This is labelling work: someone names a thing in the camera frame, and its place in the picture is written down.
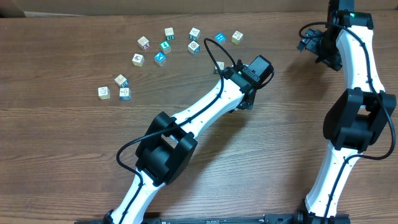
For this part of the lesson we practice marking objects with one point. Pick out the wooden block blue C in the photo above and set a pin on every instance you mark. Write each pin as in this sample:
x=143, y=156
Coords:
x=121, y=81

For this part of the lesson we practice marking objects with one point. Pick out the wooden block green 7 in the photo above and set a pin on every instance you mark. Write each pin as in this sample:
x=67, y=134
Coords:
x=219, y=67

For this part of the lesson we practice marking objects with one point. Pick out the wooden block blue side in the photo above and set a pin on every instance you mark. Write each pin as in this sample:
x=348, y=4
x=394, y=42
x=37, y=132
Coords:
x=193, y=47

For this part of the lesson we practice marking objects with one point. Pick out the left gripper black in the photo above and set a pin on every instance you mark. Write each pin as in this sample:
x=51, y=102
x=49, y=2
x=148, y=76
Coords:
x=250, y=101

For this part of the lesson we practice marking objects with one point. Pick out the wooden block yellow side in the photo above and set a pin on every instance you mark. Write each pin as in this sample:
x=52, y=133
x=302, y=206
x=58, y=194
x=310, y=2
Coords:
x=104, y=93
x=237, y=37

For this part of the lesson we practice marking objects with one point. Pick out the wooden block blue T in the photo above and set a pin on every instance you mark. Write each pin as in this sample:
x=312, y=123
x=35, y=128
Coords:
x=125, y=93

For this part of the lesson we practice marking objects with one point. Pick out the wooden block orange top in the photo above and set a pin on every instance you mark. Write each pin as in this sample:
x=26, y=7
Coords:
x=138, y=60

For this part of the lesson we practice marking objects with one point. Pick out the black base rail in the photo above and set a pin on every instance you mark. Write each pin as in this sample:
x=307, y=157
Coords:
x=266, y=219

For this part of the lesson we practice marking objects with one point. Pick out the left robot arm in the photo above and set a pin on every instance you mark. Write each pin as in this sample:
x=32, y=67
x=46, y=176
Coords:
x=169, y=143

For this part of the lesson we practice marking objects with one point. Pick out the wooden block green N side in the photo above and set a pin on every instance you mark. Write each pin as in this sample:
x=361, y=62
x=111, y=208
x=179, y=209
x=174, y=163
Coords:
x=169, y=33

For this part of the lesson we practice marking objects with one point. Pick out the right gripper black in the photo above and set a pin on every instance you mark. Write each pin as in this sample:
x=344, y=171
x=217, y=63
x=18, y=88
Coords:
x=310, y=42

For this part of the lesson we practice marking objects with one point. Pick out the wooden block yellow side far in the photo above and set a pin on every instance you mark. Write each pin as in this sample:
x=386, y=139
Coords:
x=237, y=37

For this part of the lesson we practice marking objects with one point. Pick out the wooden block blue X top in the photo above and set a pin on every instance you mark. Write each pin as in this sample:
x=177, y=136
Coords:
x=160, y=58

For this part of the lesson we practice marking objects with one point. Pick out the wooden block red X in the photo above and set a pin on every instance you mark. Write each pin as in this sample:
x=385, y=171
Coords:
x=143, y=43

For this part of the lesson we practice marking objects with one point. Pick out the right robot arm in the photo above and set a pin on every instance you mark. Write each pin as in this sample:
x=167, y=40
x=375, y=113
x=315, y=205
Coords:
x=359, y=115

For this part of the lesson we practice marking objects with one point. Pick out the wooden block green 4 top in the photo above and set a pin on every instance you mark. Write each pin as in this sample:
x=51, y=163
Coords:
x=165, y=47

